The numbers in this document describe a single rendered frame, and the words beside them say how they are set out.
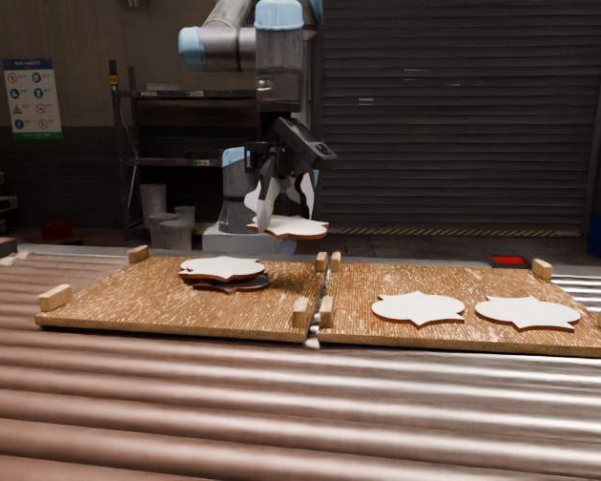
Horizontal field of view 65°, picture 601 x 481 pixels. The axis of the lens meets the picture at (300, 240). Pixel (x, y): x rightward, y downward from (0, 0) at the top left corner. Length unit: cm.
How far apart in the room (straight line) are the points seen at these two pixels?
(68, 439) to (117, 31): 572
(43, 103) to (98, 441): 604
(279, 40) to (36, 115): 582
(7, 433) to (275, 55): 59
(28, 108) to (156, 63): 165
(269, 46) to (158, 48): 514
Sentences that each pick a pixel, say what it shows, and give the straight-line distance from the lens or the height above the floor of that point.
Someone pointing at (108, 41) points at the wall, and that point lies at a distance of 612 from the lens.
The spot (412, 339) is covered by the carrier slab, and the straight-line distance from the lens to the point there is 66.
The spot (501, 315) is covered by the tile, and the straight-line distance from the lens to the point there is 75.
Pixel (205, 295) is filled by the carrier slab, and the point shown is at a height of 94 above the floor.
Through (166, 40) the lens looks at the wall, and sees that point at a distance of 587.
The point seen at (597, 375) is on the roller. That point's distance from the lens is 68.
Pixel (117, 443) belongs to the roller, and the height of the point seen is 92.
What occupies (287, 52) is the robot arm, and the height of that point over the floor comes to 132.
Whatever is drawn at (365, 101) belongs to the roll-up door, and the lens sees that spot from 547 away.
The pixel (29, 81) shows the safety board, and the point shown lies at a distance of 654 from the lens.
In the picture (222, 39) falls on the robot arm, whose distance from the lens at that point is 89.
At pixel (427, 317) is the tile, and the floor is 94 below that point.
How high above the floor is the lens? 121
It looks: 13 degrees down
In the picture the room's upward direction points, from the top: straight up
